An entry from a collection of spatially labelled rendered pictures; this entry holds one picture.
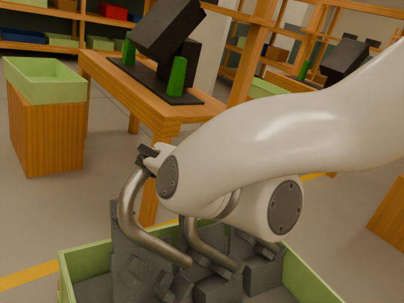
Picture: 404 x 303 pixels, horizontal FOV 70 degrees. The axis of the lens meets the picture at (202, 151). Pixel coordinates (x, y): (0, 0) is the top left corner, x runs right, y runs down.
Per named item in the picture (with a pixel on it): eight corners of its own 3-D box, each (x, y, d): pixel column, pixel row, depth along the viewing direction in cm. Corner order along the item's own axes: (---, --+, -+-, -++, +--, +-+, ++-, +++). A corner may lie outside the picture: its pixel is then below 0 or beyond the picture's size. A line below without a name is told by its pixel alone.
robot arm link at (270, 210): (174, 207, 39) (223, 214, 44) (246, 243, 28) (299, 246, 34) (190, 146, 39) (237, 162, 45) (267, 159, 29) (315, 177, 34)
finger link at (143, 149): (179, 166, 47) (176, 172, 52) (140, 137, 47) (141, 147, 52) (175, 171, 46) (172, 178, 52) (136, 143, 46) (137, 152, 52)
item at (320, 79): (315, 92, 850) (322, 77, 830) (293, 82, 898) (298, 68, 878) (333, 91, 930) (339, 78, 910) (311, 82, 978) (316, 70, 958)
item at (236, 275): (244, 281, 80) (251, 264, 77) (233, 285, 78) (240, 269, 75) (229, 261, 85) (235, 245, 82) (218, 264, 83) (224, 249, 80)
